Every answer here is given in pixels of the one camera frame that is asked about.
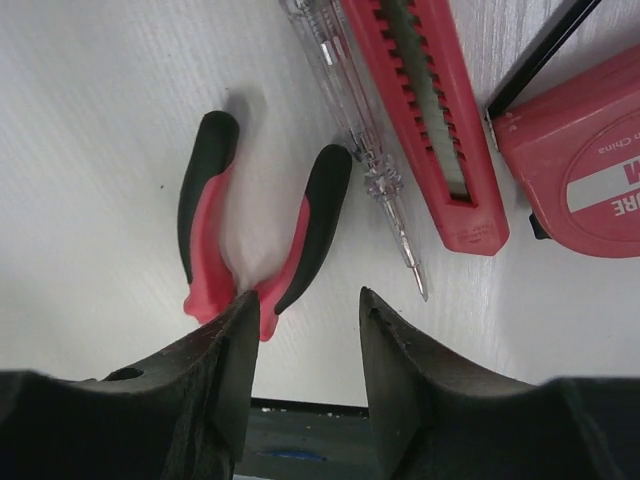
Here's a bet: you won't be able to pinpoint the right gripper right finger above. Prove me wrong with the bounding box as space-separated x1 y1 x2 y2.
359 288 639 479

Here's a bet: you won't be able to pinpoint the clear test screwdriver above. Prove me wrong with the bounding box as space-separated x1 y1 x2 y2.
280 1 429 300

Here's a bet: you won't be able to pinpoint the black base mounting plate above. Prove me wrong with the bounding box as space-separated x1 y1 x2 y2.
234 398 378 479

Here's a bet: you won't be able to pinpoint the red tape measure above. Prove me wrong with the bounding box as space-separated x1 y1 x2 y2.
492 46 639 258

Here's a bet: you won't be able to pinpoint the red utility knife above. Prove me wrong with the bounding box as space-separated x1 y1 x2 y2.
341 1 509 256

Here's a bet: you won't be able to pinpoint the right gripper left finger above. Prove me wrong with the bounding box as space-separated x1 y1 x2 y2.
1 292 260 479

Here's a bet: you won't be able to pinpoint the red black pliers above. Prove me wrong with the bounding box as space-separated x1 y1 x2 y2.
177 110 353 341

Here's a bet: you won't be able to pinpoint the red black screwdriver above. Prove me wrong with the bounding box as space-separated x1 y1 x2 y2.
486 0 601 119

